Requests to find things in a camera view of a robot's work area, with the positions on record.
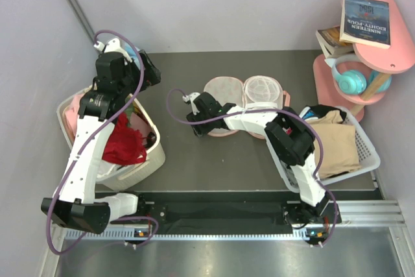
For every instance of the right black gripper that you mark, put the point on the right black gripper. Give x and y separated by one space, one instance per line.
200 131

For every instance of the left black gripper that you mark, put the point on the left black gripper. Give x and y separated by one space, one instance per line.
152 74

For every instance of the floral mesh laundry bag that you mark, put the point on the floral mesh laundry bag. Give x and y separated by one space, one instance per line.
255 89

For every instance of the red lace bra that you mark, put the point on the red lace bra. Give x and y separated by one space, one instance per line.
125 145

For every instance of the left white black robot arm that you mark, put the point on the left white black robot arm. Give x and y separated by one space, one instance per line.
74 204

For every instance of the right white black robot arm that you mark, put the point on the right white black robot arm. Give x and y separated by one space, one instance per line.
289 139

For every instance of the cream laundry basket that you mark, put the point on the cream laundry basket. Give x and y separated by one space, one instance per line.
125 176

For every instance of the blue headphones on table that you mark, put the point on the blue headphones on table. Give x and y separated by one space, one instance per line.
132 54

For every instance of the pink garment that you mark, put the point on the pink garment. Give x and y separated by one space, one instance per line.
71 115

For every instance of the white garment in basket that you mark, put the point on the white garment in basket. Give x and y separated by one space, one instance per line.
105 169

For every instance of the black garment in basket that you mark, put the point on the black garment in basket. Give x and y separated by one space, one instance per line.
322 114

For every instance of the stacked paperback books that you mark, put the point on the stacked paperback books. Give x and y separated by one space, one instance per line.
330 44

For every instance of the beige folded garment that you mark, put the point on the beige folded garment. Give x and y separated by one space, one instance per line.
340 150

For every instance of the teal headphones on shelf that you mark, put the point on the teal headphones on shelf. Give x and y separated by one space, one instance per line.
351 82

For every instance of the white perforated plastic basket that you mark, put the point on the white perforated plastic basket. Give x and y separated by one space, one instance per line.
368 157

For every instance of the Nineteen Eighty-Four book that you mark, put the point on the Nineteen Eighty-Four book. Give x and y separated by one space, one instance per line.
365 22

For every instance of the pink tiered shelf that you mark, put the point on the pink tiered shelf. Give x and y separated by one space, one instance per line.
398 59

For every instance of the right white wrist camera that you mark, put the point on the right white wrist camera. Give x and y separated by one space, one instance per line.
190 99

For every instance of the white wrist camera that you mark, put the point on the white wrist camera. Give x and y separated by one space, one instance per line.
113 45
190 99

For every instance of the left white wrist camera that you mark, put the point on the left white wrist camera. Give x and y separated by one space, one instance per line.
113 45

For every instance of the aluminium rail frame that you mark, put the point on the aluminium rail frame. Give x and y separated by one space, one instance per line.
243 226

